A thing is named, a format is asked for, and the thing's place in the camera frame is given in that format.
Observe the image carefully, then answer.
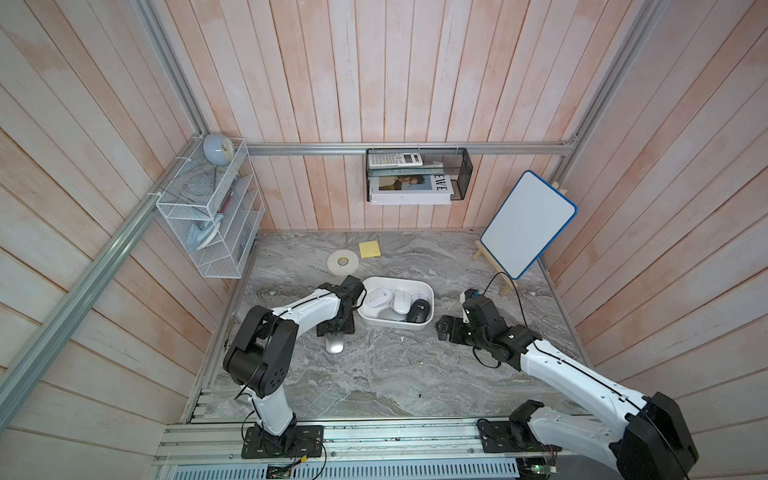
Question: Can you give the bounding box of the white calculator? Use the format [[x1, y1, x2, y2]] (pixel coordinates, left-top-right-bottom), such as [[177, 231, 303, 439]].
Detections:
[[368, 151, 423, 169]]

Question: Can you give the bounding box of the silver computer mouse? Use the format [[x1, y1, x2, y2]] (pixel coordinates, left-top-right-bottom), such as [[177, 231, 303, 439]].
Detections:
[[324, 333, 345, 355]]

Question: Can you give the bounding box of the white plastic storage box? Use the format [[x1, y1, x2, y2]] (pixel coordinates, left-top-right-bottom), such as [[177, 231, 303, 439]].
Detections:
[[358, 276, 435, 331]]

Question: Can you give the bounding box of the yellow sticky note pad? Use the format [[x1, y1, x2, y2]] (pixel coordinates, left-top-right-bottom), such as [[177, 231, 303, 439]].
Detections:
[[359, 241, 382, 259]]

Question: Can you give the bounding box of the black mesh wall basket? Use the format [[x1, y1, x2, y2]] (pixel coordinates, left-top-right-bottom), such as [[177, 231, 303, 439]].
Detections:
[[366, 147, 473, 206]]

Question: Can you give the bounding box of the white tape roll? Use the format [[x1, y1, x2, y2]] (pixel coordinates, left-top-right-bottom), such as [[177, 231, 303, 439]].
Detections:
[[326, 249, 359, 277]]

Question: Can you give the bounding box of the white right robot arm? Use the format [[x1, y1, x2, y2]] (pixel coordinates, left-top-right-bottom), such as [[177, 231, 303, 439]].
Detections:
[[436, 289, 699, 479]]

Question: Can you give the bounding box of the white magazine book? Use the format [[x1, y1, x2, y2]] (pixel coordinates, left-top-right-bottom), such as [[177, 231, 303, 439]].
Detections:
[[368, 162, 456, 206]]

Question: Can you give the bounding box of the white wire wall shelf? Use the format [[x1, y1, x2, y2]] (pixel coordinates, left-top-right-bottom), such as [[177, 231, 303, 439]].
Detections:
[[156, 136, 266, 279]]

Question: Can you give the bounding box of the small wooden easel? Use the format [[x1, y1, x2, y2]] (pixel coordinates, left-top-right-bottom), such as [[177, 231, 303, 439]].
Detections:
[[473, 240, 517, 297]]

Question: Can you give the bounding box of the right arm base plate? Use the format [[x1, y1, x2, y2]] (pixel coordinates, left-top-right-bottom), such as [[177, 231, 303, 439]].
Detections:
[[476, 418, 562, 453]]

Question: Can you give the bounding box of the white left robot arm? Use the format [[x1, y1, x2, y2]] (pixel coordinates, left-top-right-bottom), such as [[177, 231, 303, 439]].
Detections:
[[223, 276, 365, 439]]

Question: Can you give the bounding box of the white ribbed computer mouse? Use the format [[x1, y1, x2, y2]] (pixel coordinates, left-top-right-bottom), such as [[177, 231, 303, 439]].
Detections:
[[364, 287, 394, 310]]

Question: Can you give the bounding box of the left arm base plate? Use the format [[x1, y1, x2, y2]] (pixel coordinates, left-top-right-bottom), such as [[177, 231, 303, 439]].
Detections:
[[241, 426, 324, 459]]

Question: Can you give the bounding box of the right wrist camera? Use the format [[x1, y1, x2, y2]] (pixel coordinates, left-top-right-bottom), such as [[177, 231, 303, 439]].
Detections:
[[460, 288, 479, 304]]

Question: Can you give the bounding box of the black computer mouse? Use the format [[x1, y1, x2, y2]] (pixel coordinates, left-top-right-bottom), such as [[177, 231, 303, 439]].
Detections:
[[406, 298, 432, 324]]

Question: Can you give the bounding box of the blue framed whiteboard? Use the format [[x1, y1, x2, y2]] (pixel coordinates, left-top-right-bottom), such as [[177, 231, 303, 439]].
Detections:
[[480, 170, 578, 280]]

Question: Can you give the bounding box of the white slim computer mouse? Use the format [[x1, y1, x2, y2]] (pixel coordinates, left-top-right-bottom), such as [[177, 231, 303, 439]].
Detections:
[[392, 289, 413, 315]]

